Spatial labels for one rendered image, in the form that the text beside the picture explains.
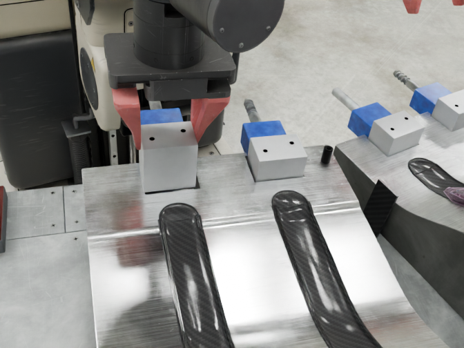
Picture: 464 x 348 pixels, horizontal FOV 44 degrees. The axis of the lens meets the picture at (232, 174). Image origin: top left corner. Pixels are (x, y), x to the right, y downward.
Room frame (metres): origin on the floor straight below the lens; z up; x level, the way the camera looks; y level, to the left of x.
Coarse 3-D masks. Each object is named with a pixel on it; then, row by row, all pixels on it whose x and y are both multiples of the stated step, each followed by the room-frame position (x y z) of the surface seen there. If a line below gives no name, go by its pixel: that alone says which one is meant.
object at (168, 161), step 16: (144, 112) 0.45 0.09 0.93; (160, 112) 0.45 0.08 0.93; (176, 112) 0.45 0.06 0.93; (144, 128) 0.40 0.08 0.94; (160, 128) 0.41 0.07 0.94; (176, 128) 0.41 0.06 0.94; (192, 128) 0.41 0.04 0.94; (144, 144) 0.38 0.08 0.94; (160, 144) 0.39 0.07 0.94; (176, 144) 0.39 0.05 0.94; (192, 144) 0.39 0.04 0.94; (144, 160) 0.38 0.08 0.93; (160, 160) 0.38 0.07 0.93; (176, 160) 0.38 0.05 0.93; (192, 160) 0.39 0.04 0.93; (144, 176) 0.38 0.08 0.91; (160, 176) 0.38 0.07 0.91; (176, 176) 0.38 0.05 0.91; (192, 176) 0.39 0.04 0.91; (144, 192) 0.38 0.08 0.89
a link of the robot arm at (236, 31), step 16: (176, 0) 0.35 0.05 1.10; (192, 0) 0.34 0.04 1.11; (208, 0) 0.33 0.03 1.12; (224, 0) 0.32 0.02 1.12; (240, 0) 0.33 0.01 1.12; (256, 0) 0.34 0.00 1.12; (272, 0) 0.35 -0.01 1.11; (192, 16) 0.34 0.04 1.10; (208, 16) 0.32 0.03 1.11; (224, 16) 0.32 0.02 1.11; (240, 16) 0.33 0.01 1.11; (256, 16) 0.34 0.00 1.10; (272, 16) 0.35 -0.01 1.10; (208, 32) 0.33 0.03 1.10; (224, 32) 0.32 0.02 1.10; (240, 32) 0.33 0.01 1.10; (256, 32) 0.34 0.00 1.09; (224, 48) 0.32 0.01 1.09; (240, 48) 0.33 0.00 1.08
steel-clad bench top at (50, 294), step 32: (32, 192) 0.44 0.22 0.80; (64, 192) 0.45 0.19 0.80; (32, 224) 0.39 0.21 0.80; (64, 224) 0.40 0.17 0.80; (0, 256) 0.35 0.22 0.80; (32, 256) 0.35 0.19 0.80; (64, 256) 0.36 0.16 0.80; (0, 288) 0.31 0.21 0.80; (32, 288) 0.31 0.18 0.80; (64, 288) 0.32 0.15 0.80; (416, 288) 0.37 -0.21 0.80; (0, 320) 0.28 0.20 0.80; (32, 320) 0.28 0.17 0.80; (64, 320) 0.28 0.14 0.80; (448, 320) 0.34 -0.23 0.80
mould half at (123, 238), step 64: (128, 192) 0.37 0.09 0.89; (192, 192) 0.38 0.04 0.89; (256, 192) 0.39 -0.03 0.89; (320, 192) 0.40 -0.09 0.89; (128, 256) 0.30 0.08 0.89; (256, 256) 0.32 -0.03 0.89; (384, 256) 0.34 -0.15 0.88; (128, 320) 0.24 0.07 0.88; (256, 320) 0.26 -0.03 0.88; (384, 320) 0.27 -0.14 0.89
